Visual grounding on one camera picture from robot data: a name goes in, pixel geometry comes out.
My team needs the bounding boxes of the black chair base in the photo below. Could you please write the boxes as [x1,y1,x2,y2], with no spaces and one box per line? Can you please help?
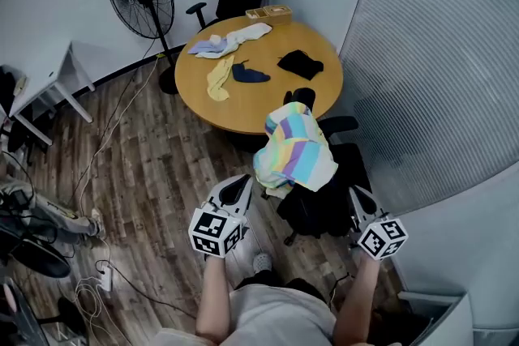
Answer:
[0,214,72,280]

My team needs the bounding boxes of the white desk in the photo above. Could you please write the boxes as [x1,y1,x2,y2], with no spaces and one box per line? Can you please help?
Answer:
[7,40,97,147]

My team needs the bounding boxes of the white power strip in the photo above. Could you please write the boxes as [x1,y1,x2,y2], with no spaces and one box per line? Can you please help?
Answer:
[98,261,114,293]

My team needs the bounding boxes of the pale yellow cable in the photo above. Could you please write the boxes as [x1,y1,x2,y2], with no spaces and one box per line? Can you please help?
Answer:
[77,53,166,218]

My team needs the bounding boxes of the person's black shorts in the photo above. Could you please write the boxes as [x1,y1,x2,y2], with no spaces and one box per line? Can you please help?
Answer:
[234,268,328,303]

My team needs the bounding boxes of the yellow cloth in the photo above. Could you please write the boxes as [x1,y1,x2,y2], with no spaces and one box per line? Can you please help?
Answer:
[206,54,236,102]

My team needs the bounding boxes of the black floor cable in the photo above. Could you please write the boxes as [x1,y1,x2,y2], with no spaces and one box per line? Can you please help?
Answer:
[94,258,199,320]

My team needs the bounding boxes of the person's left forearm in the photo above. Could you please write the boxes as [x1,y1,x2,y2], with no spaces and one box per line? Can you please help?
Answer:
[195,254,233,346]

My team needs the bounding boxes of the navy blue cloth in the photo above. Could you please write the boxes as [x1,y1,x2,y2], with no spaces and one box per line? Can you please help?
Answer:
[230,59,272,84]

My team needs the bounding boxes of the black cloth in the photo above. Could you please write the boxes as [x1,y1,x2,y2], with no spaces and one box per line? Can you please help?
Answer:
[277,49,325,82]

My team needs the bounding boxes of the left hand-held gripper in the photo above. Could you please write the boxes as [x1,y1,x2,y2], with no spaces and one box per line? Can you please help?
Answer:
[188,173,255,258]

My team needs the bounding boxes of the person's right forearm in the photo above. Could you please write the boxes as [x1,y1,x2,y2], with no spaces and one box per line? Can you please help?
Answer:
[332,248,384,346]

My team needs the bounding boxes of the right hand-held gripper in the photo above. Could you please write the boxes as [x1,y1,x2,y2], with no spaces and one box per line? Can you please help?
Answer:
[348,186,410,261]

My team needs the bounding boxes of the white cloth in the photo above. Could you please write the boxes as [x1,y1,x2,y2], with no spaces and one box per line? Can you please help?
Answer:
[195,22,273,60]

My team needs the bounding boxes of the coiled white cable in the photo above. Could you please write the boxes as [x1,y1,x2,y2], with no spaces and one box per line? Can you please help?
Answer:
[60,275,119,346]

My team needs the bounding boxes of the person's white shoe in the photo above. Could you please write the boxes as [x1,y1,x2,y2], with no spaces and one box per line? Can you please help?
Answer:
[251,251,273,275]

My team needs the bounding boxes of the wooden tissue box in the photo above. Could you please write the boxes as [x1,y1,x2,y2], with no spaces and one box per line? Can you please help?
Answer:
[262,4,294,27]

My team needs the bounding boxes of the person's light grey shirt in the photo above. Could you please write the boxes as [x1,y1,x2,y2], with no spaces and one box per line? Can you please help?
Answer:
[148,283,338,346]

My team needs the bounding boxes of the lavender cloth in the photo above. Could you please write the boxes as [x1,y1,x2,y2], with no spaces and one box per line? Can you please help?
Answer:
[187,38,228,56]

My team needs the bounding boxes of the pastel striped clothing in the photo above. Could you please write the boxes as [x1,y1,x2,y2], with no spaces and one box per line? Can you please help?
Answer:
[253,101,339,193]

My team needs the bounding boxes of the round wooden table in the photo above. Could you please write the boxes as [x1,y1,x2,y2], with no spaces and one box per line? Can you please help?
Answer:
[174,15,345,136]

